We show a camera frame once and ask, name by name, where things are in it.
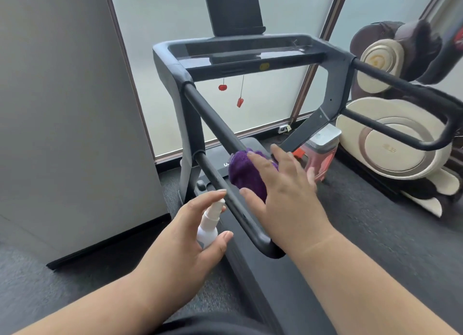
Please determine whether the beige upholstered chair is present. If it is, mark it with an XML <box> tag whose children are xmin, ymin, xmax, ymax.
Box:
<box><xmin>334</xmin><ymin>19</ymin><xmax>463</xmax><ymax>218</ymax></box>

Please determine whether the person's right hand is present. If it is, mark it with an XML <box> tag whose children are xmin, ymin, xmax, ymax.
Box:
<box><xmin>239</xmin><ymin>143</ymin><xmax>338</xmax><ymax>258</ymax></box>

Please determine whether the purple microfibre cloth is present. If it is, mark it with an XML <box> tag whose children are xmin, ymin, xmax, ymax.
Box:
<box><xmin>228</xmin><ymin>148</ymin><xmax>279</xmax><ymax>203</ymax></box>

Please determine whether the black treadmill handrail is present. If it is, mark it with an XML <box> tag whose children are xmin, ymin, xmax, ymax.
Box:
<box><xmin>182</xmin><ymin>81</ymin><xmax>286</xmax><ymax>259</ymax></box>
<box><xmin>341</xmin><ymin>58</ymin><xmax>463</xmax><ymax>152</ymax></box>

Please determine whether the white spray bottle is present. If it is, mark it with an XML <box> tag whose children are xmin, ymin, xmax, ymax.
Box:
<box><xmin>196</xmin><ymin>199</ymin><xmax>226</xmax><ymax>251</ymax></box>

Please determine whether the black punching bag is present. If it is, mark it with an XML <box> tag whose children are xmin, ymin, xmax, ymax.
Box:
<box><xmin>416</xmin><ymin>0</ymin><xmax>463</xmax><ymax>87</ymax></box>

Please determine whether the black shirt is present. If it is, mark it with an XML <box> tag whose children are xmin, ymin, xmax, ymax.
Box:
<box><xmin>155</xmin><ymin>311</ymin><xmax>268</xmax><ymax>335</ymax></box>

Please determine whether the white plastic tub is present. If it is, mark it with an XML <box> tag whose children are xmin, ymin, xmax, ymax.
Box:
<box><xmin>307</xmin><ymin>123</ymin><xmax>342</xmax><ymax>153</ymax></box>

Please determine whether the person's left hand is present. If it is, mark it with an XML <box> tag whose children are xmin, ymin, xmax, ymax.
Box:
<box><xmin>134</xmin><ymin>189</ymin><xmax>235</xmax><ymax>313</ymax></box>

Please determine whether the person's right forearm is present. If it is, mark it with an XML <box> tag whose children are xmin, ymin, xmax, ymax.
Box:
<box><xmin>287</xmin><ymin>229</ymin><xmax>460</xmax><ymax>335</ymax></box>

